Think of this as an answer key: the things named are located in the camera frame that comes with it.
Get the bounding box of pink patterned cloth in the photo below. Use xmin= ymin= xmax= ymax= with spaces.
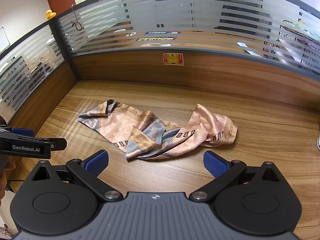
xmin=0 ymin=224 xmax=16 ymax=240

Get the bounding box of yellow and black label sticker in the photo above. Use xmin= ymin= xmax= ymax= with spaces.
xmin=136 ymin=36 xmax=178 ymax=42

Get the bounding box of red certificate sticker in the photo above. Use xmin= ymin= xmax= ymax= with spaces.
xmin=162 ymin=53 xmax=185 ymax=66

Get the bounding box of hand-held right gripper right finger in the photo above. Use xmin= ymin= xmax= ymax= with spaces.
xmin=189 ymin=150 xmax=282 ymax=202

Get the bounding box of whiteboard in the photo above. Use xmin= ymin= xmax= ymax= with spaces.
xmin=0 ymin=27 xmax=11 ymax=54

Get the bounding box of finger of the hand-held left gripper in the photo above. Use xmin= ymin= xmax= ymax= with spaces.
xmin=4 ymin=127 xmax=34 ymax=136
xmin=35 ymin=137 xmax=67 ymax=152

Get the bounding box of glass and wood desk partition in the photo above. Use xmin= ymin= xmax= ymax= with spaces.
xmin=53 ymin=0 xmax=320 ymax=112
xmin=0 ymin=20 xmax=77 ymax=137

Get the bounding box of black wire rack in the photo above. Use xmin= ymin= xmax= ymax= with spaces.
xmin=264 ymin=19 xmax=320 ymax=67

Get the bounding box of pink and grey printed scarf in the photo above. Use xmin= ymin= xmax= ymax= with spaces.
xmin=77 ymin=99 xmax=237 ymax=161

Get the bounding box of person's left hand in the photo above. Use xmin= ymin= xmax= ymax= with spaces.
xmin=0 ymin=161 xmax=16 ymax=201

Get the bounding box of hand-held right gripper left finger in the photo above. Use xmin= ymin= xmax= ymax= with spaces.
xmin=31 ymin=149 xmax=123 ymax=201

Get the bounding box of black cable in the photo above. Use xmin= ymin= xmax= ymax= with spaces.
xmin=4 ymin=178 xmax=26 ymax=193

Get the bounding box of blue label sticker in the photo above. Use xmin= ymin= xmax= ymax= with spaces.
xmin=144 ymin=31 xmax=181 ymax=36

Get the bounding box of metal hook with cord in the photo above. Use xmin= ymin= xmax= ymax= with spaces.
xmin=70 ymin=4 xmax=83 ymax=32

